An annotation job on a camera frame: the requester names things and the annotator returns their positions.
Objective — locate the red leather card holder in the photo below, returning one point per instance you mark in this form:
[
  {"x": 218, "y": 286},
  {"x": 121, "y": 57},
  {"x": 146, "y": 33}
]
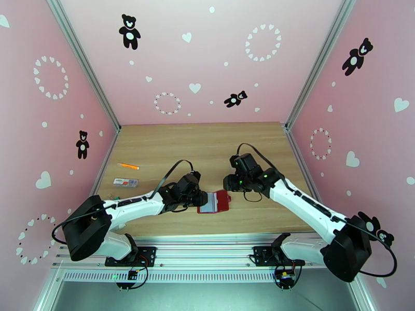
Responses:
[{"x": 215, "y": 203}]

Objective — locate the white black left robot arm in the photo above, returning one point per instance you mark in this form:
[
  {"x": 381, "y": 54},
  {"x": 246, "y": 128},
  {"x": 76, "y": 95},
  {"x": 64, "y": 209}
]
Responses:
[{"x": 136, "y": 206}]

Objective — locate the small white eraser packet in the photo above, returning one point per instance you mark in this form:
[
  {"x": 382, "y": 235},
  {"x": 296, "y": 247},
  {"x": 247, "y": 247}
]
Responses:
[{"x": 125, "y": 182}]

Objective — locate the orange pen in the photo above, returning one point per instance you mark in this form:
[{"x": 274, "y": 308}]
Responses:
[{"x": 128, "y": 166}]

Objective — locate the green binder clip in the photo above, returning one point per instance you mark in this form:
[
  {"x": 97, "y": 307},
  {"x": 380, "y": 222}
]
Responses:
[{"x": 116, "y": 198}]

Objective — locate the perforated metal strip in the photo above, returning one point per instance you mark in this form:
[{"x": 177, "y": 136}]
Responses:
[{"x": 207, "y": 276}]

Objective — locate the small black circuit board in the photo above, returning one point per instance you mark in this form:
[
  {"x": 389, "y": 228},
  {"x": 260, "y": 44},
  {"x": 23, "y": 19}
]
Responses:
[{"x": 132, "y": 275}]

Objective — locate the circuit board with yellow connector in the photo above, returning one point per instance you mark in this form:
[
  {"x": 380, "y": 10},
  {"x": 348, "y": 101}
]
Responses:
[{"x": 285, "y": 277}]

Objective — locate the black teddy bear sticker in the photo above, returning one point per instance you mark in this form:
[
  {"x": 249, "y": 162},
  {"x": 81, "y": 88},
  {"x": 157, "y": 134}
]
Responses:
[{"x": 129, "y": 36}]

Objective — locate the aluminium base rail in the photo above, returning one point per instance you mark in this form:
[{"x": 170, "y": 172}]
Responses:
[{"x": 207, "y": 251}]

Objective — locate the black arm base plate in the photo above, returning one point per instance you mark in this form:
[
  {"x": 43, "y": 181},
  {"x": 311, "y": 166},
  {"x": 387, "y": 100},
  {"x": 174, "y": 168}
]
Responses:
[
  {"x": 259, "y": 255},
  {"x": 149, "y": 255}
]

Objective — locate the aluminium frame post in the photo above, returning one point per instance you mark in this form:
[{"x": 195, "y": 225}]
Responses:
[
  {"x": 320, "y": 60},
  {"x": 83, "y": 60}
]

